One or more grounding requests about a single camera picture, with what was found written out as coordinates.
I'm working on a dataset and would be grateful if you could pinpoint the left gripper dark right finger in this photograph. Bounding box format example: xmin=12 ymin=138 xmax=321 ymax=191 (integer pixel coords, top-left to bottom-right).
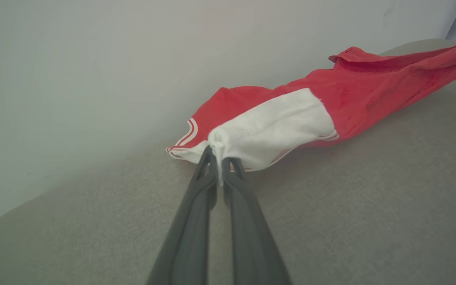
xmin=222 ymin=157 xmax=293 ymax=285

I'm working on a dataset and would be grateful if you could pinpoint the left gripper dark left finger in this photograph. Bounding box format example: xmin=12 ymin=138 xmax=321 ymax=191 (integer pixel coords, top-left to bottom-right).
xmin=146 ymin=146 xmax=218 ymax=285

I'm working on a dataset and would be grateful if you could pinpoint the red and white garment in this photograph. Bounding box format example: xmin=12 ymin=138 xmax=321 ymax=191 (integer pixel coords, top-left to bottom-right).
xmin=167 ymin=36 xmax=456 ymax=186

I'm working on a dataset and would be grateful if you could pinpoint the grey fabric sofa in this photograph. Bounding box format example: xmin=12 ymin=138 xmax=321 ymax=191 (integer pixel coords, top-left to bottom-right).
xmin=0 ymin=38 xmax=456 ymax=285

